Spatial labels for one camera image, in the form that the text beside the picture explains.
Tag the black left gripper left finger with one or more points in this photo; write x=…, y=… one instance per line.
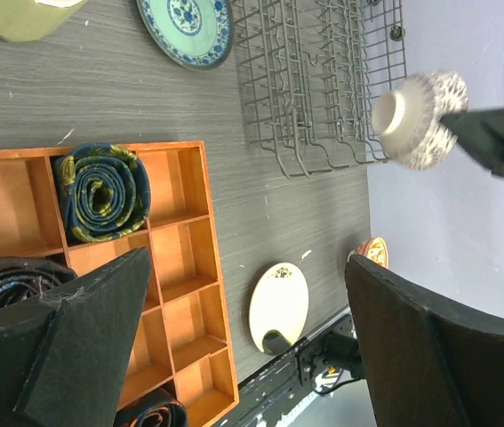
x=64, y=353

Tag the white purple patterned bowl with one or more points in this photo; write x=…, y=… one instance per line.
x=407, y=118

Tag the blue yellow rolled tie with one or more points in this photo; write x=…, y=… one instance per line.
x=103, y=192

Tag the orange wooden compartment tray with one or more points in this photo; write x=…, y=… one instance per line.
x=183, y=343

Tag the red orange patterned bowl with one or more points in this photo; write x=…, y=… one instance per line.
x=374, y=249

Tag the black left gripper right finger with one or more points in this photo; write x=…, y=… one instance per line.
x=428, y=360

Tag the blue green patterned plate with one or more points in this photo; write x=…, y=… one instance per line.
x=196, y=34

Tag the grey wire dish rack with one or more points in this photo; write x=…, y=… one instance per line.
x=310, y=73

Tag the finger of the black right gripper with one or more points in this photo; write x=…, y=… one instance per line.
x=480, y=133

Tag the yellow green ceramic mug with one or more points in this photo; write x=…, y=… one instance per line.
x=30, y=20

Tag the black orange rolled tie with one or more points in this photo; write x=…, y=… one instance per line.
x=157, y=408

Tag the cream plate with flower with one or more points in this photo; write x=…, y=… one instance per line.
x=278, y=309

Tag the dark brown rolled tie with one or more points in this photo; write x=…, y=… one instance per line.
x=22, y=278

